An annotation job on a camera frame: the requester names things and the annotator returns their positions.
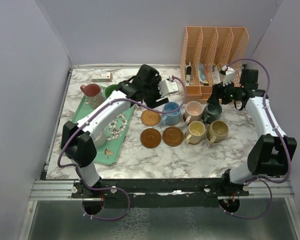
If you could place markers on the black grey marker pen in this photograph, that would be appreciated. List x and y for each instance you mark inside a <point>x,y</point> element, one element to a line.
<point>188,71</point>

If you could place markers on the tan mug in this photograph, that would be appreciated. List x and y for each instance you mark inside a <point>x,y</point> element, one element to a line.
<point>217,132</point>

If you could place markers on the grey mug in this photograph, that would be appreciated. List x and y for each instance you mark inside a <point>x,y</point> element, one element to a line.
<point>211,113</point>

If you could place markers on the brown ringed wooden coaster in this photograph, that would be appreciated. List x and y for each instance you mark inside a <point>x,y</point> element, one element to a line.
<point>150,138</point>

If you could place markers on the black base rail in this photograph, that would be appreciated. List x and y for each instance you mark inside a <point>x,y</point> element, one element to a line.
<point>158,192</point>

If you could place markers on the white cream mug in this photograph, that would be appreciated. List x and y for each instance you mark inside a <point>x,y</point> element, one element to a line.
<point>100,140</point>

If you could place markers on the red floral mug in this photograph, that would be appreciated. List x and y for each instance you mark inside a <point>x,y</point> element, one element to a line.
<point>93,93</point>

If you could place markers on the blue mug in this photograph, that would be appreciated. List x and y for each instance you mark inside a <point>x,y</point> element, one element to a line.
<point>172,114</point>

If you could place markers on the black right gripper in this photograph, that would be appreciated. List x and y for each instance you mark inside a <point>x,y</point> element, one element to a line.
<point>218,92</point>

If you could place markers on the white printed packet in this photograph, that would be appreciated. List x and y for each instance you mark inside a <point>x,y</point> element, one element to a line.
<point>215,75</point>

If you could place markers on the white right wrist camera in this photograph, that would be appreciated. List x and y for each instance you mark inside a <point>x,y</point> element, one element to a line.
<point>228,75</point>

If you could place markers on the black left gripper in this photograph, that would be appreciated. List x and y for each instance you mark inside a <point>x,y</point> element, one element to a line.
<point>157,102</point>

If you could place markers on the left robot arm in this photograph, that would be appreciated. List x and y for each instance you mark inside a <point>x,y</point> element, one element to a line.
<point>78,139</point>

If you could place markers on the woven rattan coaster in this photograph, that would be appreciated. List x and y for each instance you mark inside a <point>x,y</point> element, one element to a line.
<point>150,118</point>

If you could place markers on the green floral mug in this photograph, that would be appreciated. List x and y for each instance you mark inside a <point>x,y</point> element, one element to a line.
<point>108,91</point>

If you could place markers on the white blue packet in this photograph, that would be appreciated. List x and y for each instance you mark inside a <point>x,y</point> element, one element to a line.
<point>201,75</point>

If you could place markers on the small white red box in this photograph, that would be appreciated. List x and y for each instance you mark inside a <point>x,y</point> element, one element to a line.
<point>102,77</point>

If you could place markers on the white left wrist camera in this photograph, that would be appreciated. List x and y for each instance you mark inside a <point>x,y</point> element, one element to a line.
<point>167,87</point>

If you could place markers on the peach plastic file organizer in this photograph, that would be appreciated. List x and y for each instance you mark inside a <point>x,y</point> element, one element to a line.
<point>210,46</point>

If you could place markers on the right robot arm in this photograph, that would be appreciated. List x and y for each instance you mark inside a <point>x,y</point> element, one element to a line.
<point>272,154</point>

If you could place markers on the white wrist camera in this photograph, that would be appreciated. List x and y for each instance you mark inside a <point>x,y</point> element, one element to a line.
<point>228,75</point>
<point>167,87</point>

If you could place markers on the yellow mug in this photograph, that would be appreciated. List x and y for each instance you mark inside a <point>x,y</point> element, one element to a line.
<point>194,133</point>

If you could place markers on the pink mug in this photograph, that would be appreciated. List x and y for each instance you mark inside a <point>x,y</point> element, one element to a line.
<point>193,112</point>

